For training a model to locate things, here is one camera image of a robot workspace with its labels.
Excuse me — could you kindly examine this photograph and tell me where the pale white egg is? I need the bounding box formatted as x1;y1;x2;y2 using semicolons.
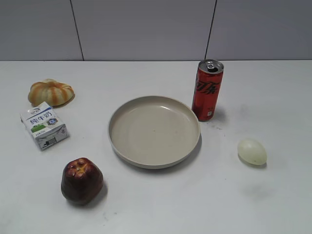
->
237;138;267;166

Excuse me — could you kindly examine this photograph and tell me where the small white milk carton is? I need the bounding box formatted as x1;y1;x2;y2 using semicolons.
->
20;102;69;151

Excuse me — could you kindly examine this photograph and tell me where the dark red wax apple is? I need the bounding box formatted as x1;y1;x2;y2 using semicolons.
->
60;157;104;205

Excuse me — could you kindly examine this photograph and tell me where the red cola can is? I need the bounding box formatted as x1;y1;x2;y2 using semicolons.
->
192;59;224;121

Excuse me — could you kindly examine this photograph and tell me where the orange striped bread bun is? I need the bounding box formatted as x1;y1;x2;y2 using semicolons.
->
28;79;75;107

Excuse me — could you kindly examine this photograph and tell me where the beige round plate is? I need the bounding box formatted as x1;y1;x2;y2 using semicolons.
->
108;96;201;170

